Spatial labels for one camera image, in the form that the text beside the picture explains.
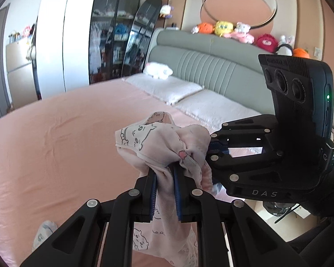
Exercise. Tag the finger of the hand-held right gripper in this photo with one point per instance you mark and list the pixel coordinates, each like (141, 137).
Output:
(253, 178)
(247, 125)

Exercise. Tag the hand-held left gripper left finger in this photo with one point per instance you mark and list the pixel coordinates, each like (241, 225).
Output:
(153, 192)

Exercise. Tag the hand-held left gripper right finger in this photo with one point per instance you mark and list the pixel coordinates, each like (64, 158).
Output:
(179, 194)

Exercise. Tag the pink cartoon print pajama pants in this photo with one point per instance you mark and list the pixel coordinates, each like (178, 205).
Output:
(156, 144)

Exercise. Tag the white bedside table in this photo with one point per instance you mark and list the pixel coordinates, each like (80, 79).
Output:
(260, 210)

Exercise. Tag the white satin-edged pillow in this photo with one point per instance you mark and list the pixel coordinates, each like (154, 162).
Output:
(161, 87)
(211, 105)

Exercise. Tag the orange round plush toy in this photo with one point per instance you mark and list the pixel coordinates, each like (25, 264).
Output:
(301, 53)
(206, 28)

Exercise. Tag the white bunny plush toy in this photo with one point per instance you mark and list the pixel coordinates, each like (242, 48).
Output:
(286, 40)

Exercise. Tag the grey upholstered headboard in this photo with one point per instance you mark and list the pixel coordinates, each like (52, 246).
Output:
(211, 61)

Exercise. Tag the red plush toy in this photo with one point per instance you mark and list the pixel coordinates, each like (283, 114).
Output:
(267, 43)

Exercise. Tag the white and pink cat plush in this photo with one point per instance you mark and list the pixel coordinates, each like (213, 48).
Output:
(242, 32)

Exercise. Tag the yellow square plush toy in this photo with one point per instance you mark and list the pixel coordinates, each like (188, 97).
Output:
(223, 28)

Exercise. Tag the bed with pink sheet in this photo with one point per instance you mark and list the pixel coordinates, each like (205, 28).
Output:
(72, 133)

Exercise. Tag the white fluffy plush toy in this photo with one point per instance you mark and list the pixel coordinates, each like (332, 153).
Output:
(158, 71)

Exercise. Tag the small white plush toy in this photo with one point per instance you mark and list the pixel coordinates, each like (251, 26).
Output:
(195, 29)

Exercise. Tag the white blue printed cloth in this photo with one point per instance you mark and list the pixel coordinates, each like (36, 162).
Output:
(44, 230)

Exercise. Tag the small white device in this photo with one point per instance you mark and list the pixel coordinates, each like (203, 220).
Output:
(172, 27)

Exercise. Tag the oval standing mirror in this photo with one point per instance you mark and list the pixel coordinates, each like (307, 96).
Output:
(140, 39)

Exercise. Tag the white purple yellow plush toy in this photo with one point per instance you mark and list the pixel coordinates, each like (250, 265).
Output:
(166, 11)

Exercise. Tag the dark glass display cabinet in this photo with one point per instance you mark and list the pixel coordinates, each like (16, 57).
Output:
(111, 33)

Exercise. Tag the white wardrobe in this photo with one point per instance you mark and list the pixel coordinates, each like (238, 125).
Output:
(64, 39)

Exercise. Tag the beige cabinet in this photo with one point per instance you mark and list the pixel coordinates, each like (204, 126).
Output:
(19, 75)

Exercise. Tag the hanging beige bag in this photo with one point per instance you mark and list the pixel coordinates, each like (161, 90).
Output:
(30, 51)

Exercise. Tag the pink plush toy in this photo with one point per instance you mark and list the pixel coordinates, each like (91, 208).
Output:
(27, 31)

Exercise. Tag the wall switch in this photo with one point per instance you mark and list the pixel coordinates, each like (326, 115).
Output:
(317, 53)

